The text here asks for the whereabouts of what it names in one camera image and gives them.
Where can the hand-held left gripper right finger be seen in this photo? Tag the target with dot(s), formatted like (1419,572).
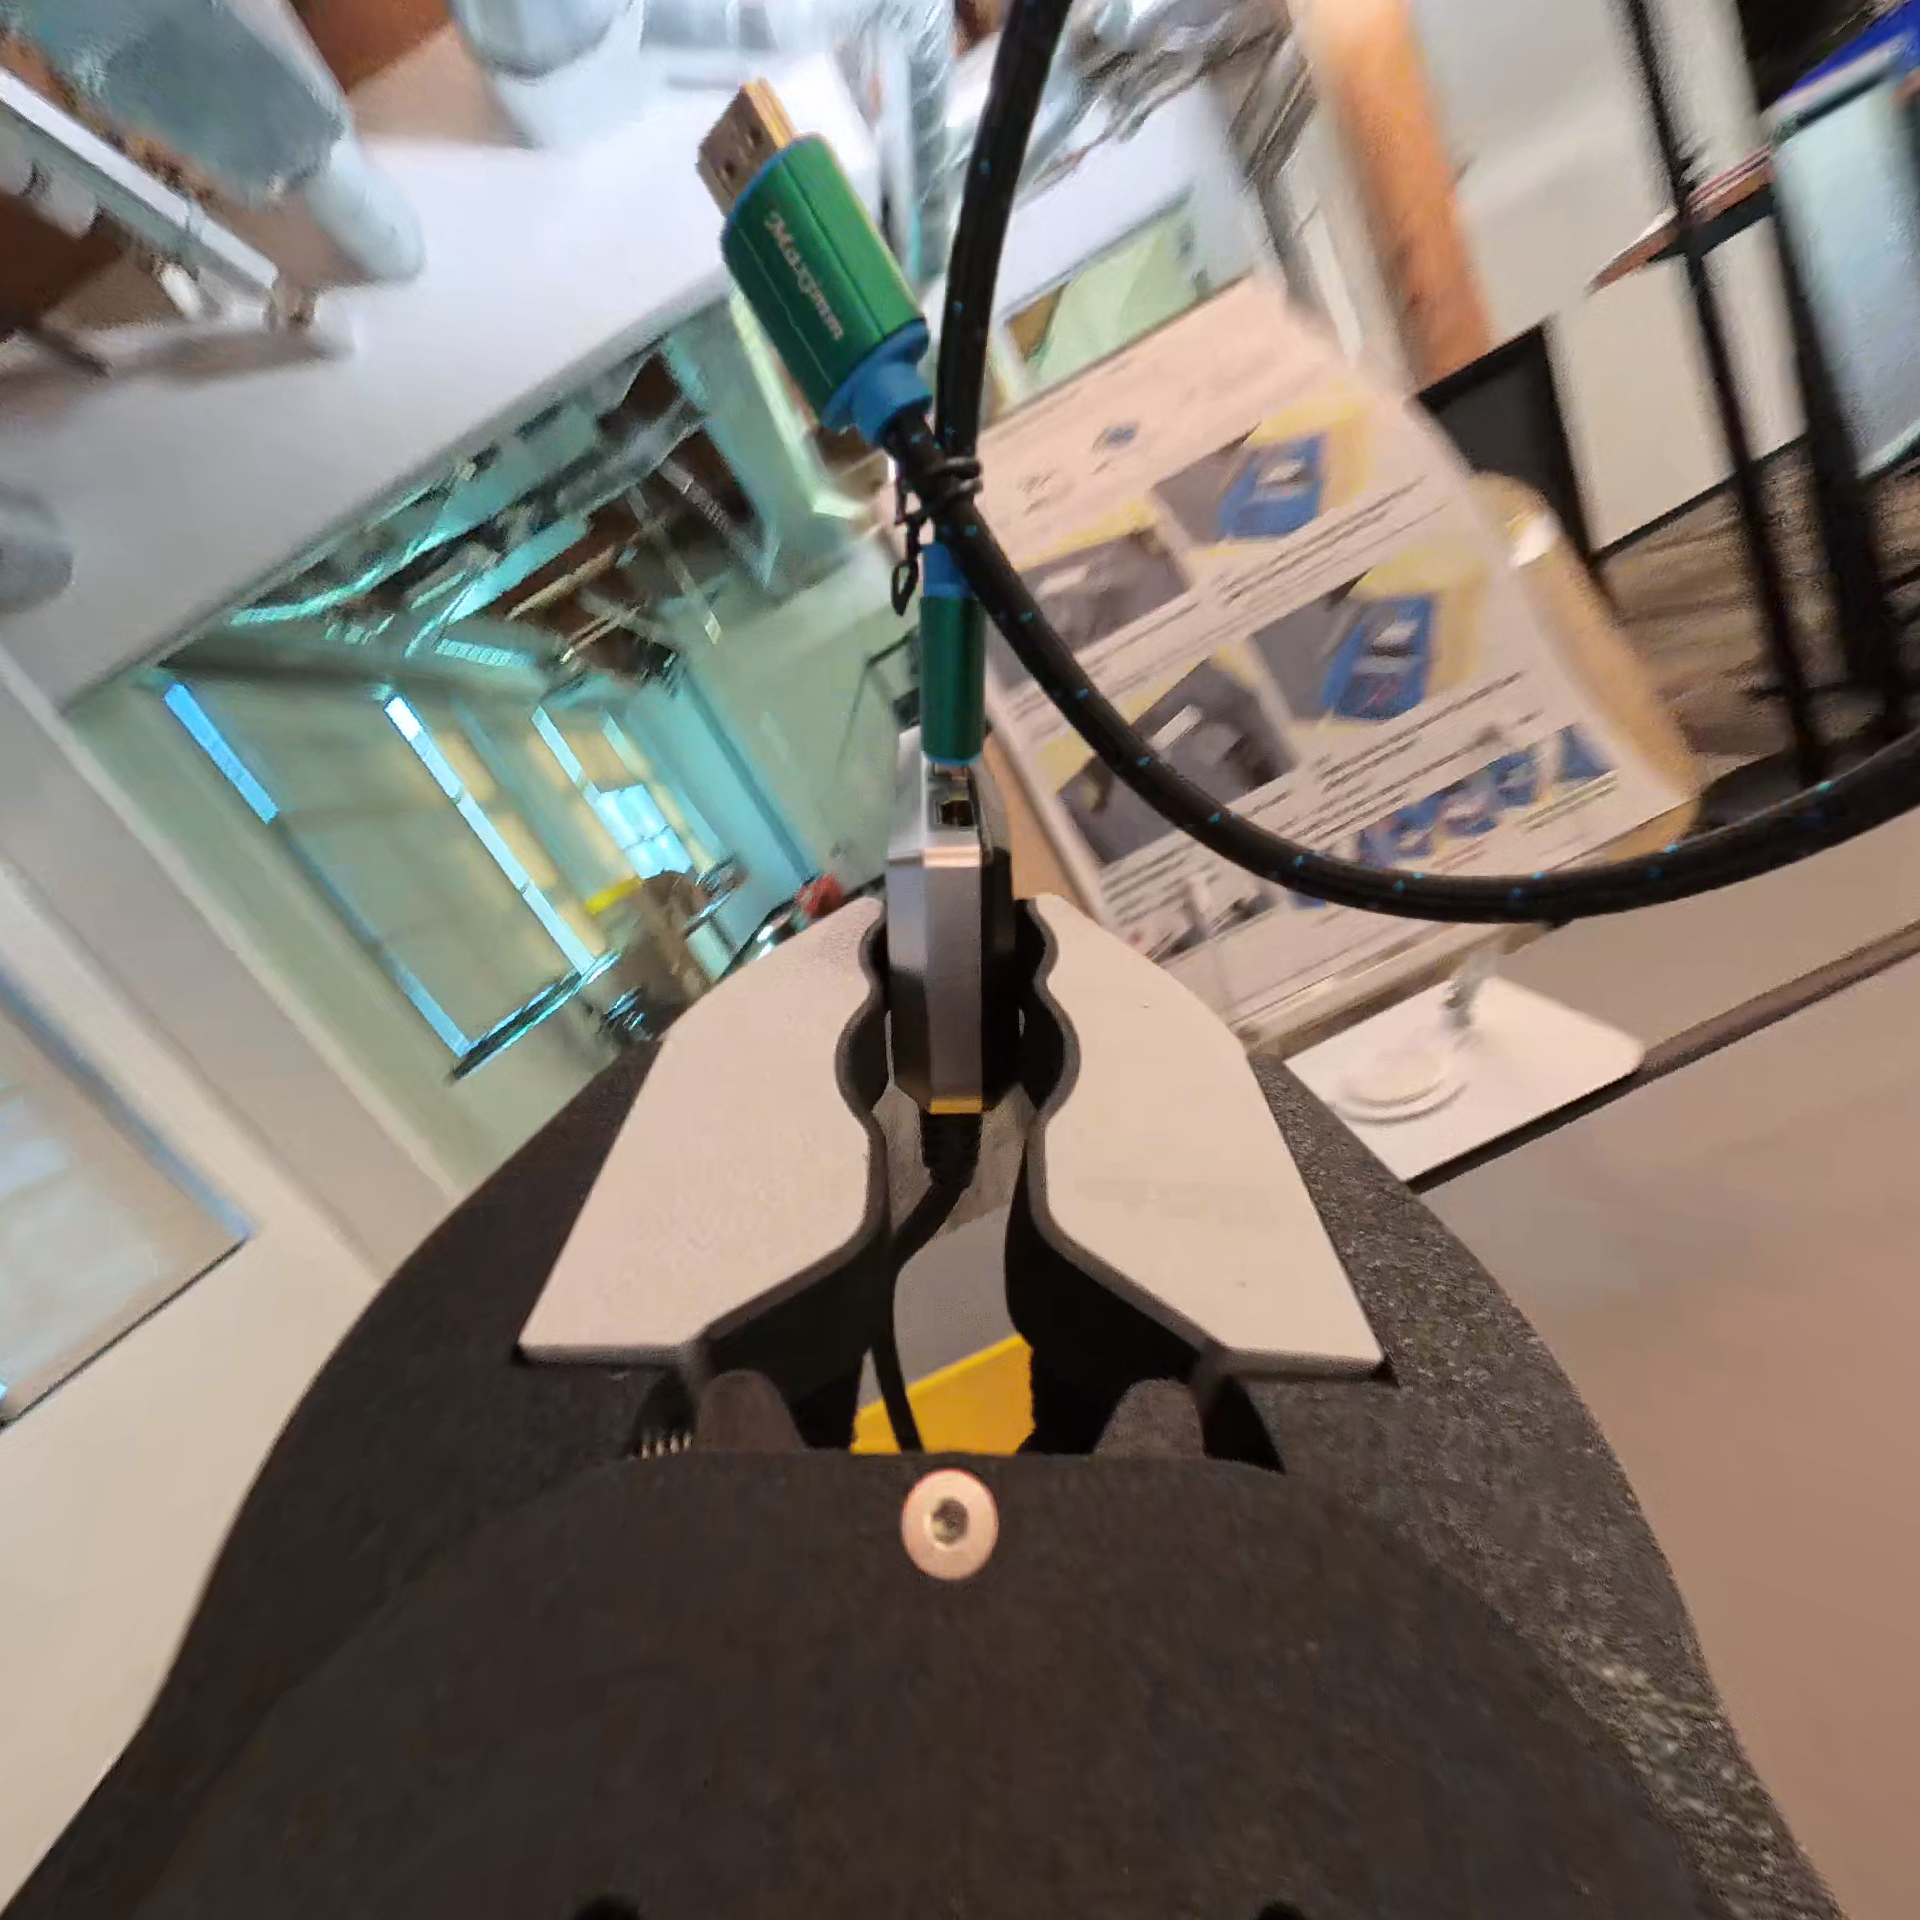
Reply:
(1200,1202)

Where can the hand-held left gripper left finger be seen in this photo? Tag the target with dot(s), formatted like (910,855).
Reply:
(706,1202)

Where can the yellow plastic bin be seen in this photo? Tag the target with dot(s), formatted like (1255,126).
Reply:
(962,1402)

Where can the grey HDMI switch box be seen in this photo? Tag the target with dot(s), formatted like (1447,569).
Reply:
(939,962)

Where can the white board stand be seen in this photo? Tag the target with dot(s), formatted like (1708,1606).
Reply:
(1530,1066)

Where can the large grid window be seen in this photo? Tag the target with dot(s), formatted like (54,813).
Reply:
(376,826)

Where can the printed instruction sheet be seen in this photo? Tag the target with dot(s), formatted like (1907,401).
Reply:
(1320,601)

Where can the black monitor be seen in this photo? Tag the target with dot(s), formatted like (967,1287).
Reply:
(1517,435)

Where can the black framed wooden desk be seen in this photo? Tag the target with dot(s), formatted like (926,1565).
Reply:
(1730,375)

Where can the framed screen on stand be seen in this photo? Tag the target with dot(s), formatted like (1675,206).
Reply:
(1852,270)

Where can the rectangular metal air duct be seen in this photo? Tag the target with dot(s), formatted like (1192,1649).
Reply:
(150,76)

